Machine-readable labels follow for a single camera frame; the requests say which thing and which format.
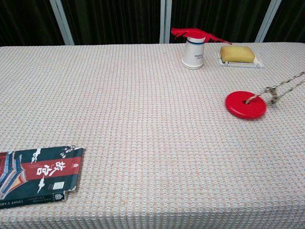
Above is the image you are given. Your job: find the beige braided rope loop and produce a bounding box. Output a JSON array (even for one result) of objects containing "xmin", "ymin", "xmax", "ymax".
[{"xmin": 245, "ymin": 71, "xmax": 305, "ymax": 106}]

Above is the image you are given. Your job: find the flattened dark printed carton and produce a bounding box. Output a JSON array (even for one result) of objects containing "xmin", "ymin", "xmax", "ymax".
[{"xmin": 0, "ymin": 145, "xmax": 85, "ymax": 210}]

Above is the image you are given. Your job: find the dark curtain panel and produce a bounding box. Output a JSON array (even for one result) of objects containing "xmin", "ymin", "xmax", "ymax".
[
  {"xmin": 60, "ymin": 0, "xmax": 163, "ymax": 46},
  {"xmin": 264, "ymin": 0, "xmax": 305, "ymax": 43},
  {"xmin": 170, "ymin": 0, "xmax": 272, "ymax": 44},
  {"xmin": 0, "ymin": 0, "xmax": 65, "ymax": 47}
]

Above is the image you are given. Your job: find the upturned white paper cup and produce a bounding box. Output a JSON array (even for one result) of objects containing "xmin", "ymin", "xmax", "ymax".
[{"xmin": 181, "ymin": 35, "xmax": 206, "ymax": 70}]

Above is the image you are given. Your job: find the beige woven tablecloth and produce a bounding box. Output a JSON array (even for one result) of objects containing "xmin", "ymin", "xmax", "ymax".
[{"xmin": 0, "ymin": 42, "xmax": 305, "ymax": 229}]

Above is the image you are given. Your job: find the grey metal partition post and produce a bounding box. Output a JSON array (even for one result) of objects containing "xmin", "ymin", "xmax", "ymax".
[
  {"xmin": 255, "ymin": 0, "xmax": 286, "ymax": 43},
  {"xmin": 49, "ymin": 0, "xmax": 75, "ymax": 46},
  {"xmin": 160, "ymin": 0, "xmax": 173, "ymax": 44}
]

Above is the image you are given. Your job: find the red disc with hole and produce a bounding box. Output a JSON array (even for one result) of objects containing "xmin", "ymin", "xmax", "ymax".
[{"xmin": 225, "ymin": 91, "xmax": 268, "ymax": 121}]

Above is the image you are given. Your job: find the yellow sponge block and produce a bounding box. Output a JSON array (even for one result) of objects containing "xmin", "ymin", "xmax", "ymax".
[{"xmin": 220, "ymin": 45, "xmax": 256, "ymax": 64}]

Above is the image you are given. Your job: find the yellow sponge in wrapper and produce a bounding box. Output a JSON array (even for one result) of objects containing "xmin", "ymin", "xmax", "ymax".
[{"xmin": 216, "ymin": 49, "xmax": 265, "ymax": 70}]

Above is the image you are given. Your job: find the red feather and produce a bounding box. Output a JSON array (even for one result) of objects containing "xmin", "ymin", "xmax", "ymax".
[{"xmin": 170, "ymin": 27, "xmax": 233, "ymax": 46}]

